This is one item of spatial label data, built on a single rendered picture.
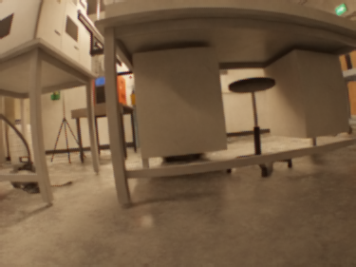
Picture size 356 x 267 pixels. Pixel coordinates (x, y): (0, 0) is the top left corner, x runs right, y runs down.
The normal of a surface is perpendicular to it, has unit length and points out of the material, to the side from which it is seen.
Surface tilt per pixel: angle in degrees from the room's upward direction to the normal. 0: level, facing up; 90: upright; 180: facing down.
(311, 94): 90
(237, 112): 90
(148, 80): 90
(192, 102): 90
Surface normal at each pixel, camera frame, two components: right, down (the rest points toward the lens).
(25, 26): 0.03, 0.04
